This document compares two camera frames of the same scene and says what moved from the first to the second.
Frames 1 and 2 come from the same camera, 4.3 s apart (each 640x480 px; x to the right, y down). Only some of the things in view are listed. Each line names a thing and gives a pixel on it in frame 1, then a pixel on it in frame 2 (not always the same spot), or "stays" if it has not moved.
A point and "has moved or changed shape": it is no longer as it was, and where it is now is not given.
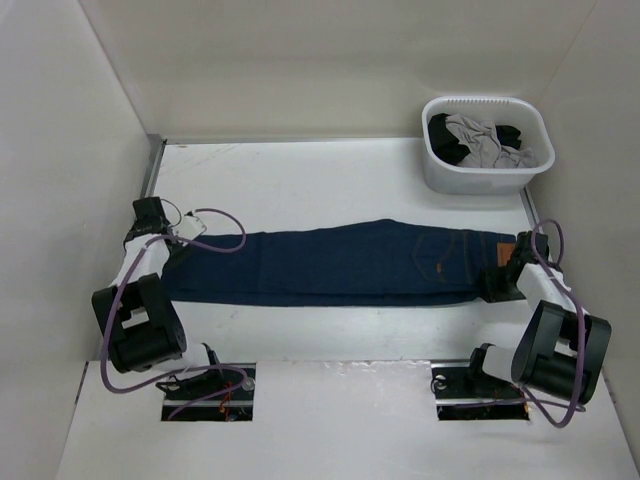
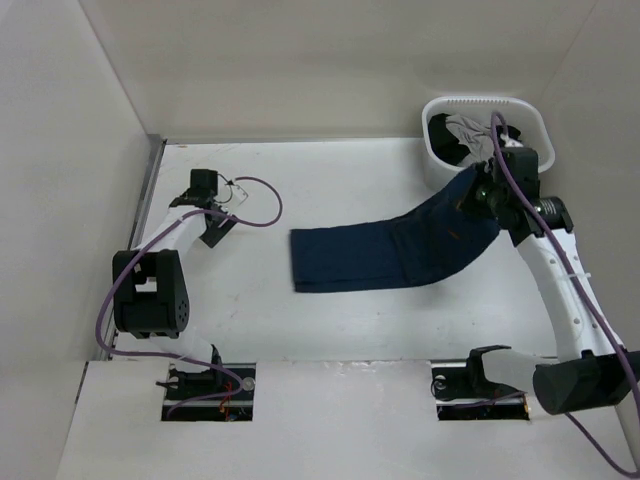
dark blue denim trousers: (402, 262) has moved or changed shape
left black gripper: (176, 246) → (214, 233)
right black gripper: (493, 293) → (482, 173)
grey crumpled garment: (484, 146) stays
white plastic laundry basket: (447, 179) stays
